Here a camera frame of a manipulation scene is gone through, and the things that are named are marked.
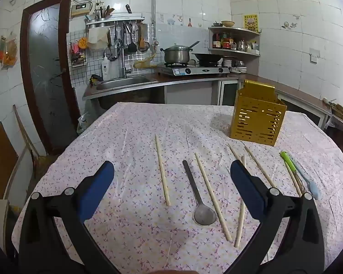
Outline beige electric box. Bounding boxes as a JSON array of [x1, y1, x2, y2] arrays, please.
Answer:
[[71, 3, 91, 17]]

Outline wooden hanging spatula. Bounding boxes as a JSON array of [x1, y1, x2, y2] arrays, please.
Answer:
[[139, 23, 150, 52]]

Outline white wall socket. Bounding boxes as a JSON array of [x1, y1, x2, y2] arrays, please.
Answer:
[[309, 48, 321, 64]]

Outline stack of white dishes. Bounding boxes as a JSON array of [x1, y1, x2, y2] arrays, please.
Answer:
[[221, 58, 248, 73]]

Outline steel sink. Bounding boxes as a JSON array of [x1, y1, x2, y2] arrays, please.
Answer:
[[96, 76, 159, 92]]

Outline metal wall rack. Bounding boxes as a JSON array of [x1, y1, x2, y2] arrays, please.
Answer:
[[85, 16, 146, 29]]

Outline metal spoon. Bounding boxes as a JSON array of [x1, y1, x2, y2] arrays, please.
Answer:
[[182, 160, 218, 225]]

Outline corner wall shelf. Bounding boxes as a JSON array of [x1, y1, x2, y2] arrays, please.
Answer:
[[208, 26, 261, 56]]

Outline yellow wall poster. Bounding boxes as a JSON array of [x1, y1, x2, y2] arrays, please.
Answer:
[[244, 14, 259, 32]]

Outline brown wooden board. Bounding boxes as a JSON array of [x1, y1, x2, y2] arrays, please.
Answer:
[[0, 121, 19, 200]]

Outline hanging clear plastic bag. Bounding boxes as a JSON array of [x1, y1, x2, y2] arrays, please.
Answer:
[[0, 33, 19, 70]]

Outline green plastic bag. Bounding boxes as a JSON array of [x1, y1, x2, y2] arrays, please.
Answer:
[[77, 111, 89, 134]]

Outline yellow perforated utensil holder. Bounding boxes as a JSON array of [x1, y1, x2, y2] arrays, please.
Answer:
[[229, 80, 288, 147]]

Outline black hanging spatula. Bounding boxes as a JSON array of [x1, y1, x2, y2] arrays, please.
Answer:
[[123, 23, 138, 55]]

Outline green-handled utensil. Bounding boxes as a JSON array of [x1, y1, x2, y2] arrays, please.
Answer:
[[280, 151, 306, 195]]

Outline steel gas stove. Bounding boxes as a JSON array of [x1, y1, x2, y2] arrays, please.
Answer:
[[157, 63, 230, 77]]

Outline light blue spoon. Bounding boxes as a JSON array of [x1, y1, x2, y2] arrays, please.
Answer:
[[292, 158, 322, 200]]

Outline steel faucet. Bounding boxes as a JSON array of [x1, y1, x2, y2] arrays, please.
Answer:
[[114, 39, 132, 79]]

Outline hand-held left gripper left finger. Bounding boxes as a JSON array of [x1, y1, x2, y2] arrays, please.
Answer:
[[19, 161, 115, 274]]

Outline brown kitchen counter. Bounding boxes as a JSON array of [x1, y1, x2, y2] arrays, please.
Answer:
[[82, 73, 332, 115]]

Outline black wok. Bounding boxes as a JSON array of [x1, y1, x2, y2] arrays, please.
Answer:
[[191, 52, 224, 63]]

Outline brown-framed glass door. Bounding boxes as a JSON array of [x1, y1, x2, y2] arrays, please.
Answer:
[[20, 0, 80, 156]]

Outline wire wall basket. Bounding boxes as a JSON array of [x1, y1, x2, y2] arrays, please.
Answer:
[[70, 41, 88, 68]]

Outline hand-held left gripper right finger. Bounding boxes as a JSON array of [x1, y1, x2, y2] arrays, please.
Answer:
[[230, 160, 325, 274]]

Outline white hanging cloth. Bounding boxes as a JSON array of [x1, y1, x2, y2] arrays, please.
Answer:
[[87, 27, 109, 50]]

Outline utensil cup with chopsticks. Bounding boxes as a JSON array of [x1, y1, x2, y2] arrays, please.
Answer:
[[94, 5, 115, 20]]

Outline yellow hose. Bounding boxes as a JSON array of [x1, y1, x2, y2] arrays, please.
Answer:
[[133, 52, 158, 69]]

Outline steel pot with lid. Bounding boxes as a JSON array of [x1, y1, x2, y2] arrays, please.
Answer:
[[160, 40, 201, 64]]

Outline white soap bottle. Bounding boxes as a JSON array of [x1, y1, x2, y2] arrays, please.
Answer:
[[101, 54, 111, 80]]

